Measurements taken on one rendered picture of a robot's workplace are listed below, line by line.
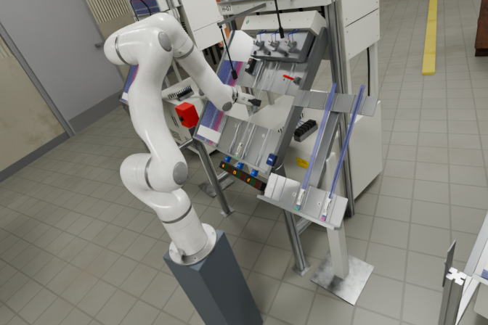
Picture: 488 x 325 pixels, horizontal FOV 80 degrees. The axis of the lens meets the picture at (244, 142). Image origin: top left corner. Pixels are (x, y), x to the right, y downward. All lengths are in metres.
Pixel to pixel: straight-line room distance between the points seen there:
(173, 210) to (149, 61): 0.47
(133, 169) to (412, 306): 1.42
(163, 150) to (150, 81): 0.21
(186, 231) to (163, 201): 0.14
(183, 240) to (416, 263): 1.28
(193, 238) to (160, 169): 0.33
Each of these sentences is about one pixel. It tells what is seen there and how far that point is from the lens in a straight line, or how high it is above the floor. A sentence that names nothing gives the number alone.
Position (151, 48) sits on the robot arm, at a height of 1.42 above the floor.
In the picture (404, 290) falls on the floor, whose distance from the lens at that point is 1.82.
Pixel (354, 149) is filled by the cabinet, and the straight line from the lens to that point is 1.89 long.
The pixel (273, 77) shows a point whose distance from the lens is 1.52.
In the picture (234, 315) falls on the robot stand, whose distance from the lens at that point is 1.46.
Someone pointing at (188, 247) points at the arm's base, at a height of 0.76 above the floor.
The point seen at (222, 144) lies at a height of 0.74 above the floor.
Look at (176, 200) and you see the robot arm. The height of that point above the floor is 0.95.
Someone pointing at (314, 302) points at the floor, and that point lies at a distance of 1.77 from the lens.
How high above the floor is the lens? 1.55
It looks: 31 degrees down
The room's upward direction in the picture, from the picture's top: 17 degrees counter-clockwise
